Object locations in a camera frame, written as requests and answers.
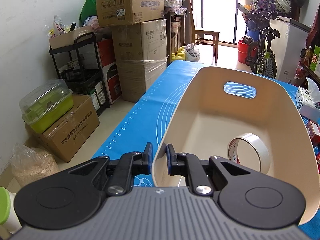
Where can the beige plastic storage bin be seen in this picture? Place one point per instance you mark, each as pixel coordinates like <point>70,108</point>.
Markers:
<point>221,104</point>

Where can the green container with clear lid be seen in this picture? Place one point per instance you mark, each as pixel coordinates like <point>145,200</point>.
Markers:
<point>46,104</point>

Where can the bag of grain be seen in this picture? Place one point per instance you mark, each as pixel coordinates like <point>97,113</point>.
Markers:
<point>31,164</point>

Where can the floral tissue box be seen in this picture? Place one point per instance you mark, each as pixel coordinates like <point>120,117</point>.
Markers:
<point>308,100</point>

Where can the green white product box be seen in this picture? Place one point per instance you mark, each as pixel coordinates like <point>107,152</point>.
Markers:
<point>315,61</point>

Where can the blue silicone mat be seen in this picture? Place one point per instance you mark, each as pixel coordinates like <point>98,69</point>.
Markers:
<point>150,116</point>

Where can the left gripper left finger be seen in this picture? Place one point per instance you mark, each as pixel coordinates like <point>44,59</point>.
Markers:
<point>121,172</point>

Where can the green black bicycle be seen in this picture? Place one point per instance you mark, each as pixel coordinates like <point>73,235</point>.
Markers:
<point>260,57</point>

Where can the wooden chair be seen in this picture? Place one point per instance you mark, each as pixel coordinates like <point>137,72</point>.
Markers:
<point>202,36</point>

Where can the white tape roll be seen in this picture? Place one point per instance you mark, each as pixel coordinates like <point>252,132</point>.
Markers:
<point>256,144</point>

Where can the open cardboard tray on cart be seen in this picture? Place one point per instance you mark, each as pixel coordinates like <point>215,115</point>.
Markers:
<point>67,39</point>

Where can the middle cardboard box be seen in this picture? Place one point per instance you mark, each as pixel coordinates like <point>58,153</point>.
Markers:
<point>141,41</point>

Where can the top cardboard box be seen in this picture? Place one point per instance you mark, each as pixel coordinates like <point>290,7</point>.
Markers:
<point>128,12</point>

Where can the black shelf cart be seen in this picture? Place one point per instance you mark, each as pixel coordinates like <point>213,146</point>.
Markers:
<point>80,79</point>

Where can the small red box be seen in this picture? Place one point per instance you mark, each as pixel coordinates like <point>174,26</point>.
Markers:
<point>313,131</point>

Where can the green capped white bottle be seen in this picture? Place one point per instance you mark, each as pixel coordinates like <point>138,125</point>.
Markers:
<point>8,217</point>

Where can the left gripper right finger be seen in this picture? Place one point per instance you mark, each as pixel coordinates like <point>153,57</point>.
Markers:
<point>191,168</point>

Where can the yellow oil jug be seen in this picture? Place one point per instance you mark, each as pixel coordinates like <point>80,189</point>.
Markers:
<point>179,55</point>

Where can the wrapped bottom cardboard box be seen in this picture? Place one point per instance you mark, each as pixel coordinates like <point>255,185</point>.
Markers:
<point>136,74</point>

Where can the white chest freezer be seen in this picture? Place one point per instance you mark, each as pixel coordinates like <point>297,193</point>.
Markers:
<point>288,47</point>

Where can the cardboard box on floor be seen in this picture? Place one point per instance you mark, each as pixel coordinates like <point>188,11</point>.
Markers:
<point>65,137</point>

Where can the red bucket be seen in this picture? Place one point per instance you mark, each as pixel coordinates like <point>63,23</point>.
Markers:
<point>242,51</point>

